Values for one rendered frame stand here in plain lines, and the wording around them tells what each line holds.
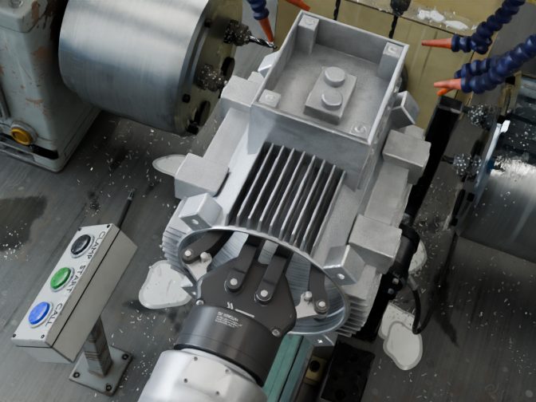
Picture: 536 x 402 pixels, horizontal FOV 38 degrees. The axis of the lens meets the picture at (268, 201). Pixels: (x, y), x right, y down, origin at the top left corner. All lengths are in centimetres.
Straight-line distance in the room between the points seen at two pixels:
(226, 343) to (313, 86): 24
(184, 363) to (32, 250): 77
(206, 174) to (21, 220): 72
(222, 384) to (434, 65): 75
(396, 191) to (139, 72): 52
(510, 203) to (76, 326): 57
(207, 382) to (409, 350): 71
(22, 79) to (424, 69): 60
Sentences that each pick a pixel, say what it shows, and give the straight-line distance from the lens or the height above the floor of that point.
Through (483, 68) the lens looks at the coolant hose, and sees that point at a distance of 104.
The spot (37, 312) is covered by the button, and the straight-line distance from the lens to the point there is 95.
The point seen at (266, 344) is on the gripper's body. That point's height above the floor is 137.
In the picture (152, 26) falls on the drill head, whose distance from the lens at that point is 110.
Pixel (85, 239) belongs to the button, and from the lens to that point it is 98.
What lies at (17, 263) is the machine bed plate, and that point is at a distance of 130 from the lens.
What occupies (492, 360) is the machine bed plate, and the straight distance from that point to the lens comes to 128.
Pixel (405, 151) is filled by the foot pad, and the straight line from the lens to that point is 70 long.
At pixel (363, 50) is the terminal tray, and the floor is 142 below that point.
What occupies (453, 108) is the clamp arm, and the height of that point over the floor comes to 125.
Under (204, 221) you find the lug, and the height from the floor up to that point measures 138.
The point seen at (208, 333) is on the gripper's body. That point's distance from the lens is 58.
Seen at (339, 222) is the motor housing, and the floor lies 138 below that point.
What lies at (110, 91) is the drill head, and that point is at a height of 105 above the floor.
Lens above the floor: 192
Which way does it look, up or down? 57 degrees down
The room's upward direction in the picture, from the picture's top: 7 degrees clockwise
